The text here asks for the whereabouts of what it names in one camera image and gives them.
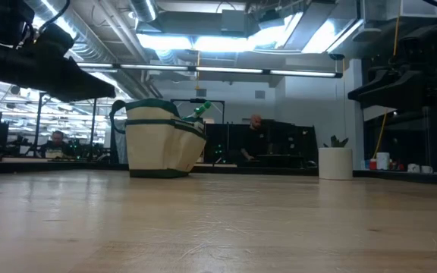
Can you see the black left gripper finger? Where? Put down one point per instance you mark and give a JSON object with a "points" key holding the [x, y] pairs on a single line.
{"points": [[74, 85], [101, 82]]}

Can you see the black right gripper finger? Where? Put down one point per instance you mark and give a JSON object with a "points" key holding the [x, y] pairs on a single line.
{"points": [[400, 91], [370, 81]]}

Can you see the green plastic spray bottle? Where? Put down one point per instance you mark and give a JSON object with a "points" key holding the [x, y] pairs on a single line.
{"points": [[202, 108]]}

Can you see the beige green gardening bag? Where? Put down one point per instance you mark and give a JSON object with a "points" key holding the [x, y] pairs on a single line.
{"points": [[154, 148]]}

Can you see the person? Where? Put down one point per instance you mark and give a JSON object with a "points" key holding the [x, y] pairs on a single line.
{"points": [[56, 148], [254, 142]]}

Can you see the white ceiling air unit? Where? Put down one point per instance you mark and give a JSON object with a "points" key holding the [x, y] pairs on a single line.
{"points": [[419, 7]]}

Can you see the long ceiling light strip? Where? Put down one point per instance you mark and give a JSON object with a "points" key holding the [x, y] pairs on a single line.
{"points": [[302, 73]]}

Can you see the white cup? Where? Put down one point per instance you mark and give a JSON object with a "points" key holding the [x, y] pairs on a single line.
{"points": [[383, 161]]}

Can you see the white mug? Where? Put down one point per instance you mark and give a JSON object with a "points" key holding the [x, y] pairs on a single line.
{"points": [[414, 168], [427, 169]]}

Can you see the red can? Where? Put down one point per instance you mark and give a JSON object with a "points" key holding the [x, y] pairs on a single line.
{"points": [[373, 165]]}

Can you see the succulent in white pot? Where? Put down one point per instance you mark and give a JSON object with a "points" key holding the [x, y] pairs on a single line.
{"points": [[335, 163]]}

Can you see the black cabinet row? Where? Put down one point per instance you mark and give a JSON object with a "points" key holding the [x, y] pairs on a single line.
{"points": [[290, 140]]}

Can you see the bright ceiling light panel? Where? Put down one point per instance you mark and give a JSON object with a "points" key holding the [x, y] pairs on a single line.
{"points": [[222, 43]]}

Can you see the grey ceiling box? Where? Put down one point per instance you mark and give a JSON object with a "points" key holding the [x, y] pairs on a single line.
{"points": [[233, 21]]}

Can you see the black ceiling camera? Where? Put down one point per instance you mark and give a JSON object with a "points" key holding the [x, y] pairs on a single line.
{"points": [[336, 57]]}

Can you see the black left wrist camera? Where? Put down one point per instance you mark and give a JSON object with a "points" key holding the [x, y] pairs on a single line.
{"points": [[53, 41]]}

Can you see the silver ventilation duct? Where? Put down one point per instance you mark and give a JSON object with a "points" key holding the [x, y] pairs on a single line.
{"points": [[101, 26]]}

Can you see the grey wall vent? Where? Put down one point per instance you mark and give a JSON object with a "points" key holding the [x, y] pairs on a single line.
{"points": [[259, 94]]}

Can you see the black aluminium table frame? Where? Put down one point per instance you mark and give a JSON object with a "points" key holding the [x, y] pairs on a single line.
{"points": [[260, 170]]}

